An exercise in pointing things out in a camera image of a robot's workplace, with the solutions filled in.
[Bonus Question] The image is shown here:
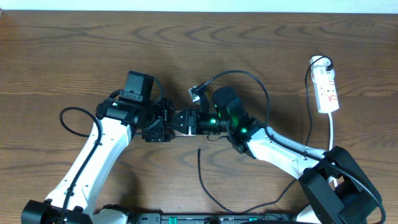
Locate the white USB charger adapter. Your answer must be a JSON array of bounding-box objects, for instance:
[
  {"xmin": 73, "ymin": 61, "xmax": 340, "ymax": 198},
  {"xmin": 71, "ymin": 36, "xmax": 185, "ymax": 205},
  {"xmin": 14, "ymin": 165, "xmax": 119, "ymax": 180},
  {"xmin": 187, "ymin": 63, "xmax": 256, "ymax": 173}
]
[{"xmin": 310, "ymin": 55, "xmax": 335, "ymax": 82}]

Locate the white power strip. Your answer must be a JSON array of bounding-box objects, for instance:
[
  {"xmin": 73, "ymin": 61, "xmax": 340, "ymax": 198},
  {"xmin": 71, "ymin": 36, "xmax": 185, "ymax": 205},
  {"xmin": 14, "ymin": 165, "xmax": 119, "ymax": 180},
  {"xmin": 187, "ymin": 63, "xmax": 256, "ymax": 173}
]
[{"xmin": 311, "ymin": 67, "xmax": 339, "ymax": 114}]

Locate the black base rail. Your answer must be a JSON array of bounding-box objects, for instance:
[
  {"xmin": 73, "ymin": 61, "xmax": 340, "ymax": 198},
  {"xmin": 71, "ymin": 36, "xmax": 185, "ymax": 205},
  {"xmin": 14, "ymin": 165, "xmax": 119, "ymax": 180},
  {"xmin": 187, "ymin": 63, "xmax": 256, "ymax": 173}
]
[{"xmin": 135, "ymin": 213, "xmax": 296, "ymax": 224}]

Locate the black charging cable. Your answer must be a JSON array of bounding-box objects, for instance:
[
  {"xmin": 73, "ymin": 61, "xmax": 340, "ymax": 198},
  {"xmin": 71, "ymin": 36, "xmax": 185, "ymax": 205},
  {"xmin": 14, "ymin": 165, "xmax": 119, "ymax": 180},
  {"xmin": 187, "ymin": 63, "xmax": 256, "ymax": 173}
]
[{"xmin": 197, "ymin": 55, "xmax": 335, "ymax": 215}]

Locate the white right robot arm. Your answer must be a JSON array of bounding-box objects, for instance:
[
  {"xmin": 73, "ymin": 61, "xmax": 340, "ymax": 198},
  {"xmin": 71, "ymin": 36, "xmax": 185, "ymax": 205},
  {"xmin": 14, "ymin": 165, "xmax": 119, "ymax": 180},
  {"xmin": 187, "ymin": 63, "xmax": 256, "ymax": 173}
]
[{"xmin": 168, "ymin": 87, "xmax": 386, "ymax": 223}]

